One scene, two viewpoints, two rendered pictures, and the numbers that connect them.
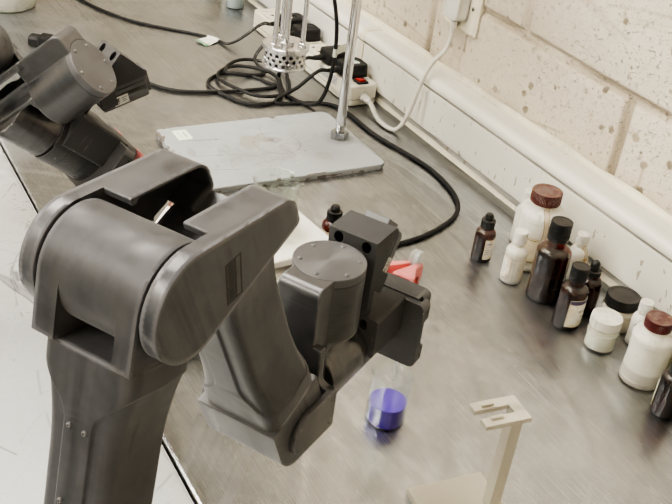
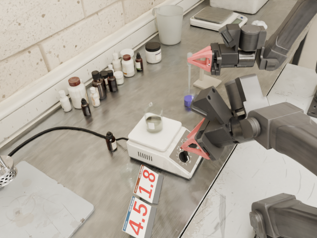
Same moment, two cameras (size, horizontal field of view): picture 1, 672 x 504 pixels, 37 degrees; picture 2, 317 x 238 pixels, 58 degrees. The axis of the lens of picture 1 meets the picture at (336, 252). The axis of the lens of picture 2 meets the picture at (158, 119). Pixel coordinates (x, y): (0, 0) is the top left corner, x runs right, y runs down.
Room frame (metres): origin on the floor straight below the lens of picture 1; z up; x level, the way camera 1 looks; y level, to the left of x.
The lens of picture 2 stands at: (1.18, 0.63, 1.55)
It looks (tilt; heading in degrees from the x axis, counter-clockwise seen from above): 42 degrees down; 249
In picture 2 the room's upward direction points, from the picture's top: 4 degrees counter-clockwise
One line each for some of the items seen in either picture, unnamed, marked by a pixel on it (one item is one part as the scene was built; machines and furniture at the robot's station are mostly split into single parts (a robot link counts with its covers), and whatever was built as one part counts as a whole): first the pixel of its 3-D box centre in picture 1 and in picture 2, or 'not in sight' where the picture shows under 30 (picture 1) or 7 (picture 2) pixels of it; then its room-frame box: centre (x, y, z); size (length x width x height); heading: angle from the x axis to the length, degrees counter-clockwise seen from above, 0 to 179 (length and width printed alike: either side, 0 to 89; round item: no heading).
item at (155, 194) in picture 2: not in sight; (149, 183); (1.05, 0.20, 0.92); 0.09 x 0.06 x 0.04; 56
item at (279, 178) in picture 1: (276, 204); (153, 118); (0.98, 0.07, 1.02); 0.06 x 0.05 x 0.08; 79
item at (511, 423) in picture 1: (476, 464); (208, 69); (0.67, -0.15, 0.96); 0.08 x 0.08 x 0.13; 27
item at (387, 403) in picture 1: (388, 396); (189, 97); (0.79, -0.07, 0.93); 0.04 x 0.04 x 0.06
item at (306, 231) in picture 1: (268, 234); (155, 130); (0.98, 0.08, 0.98); 0.12 x 0.12 x 0.01; 39
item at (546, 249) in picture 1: (552, 258); (97, 84); (1.07, -0.27, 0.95); 0.04 x 0.04 x 0.11
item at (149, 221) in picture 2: not in sight; (140, 218); (1.11, 0.28, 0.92); 0.09 x 0.06 x 0.04; 56
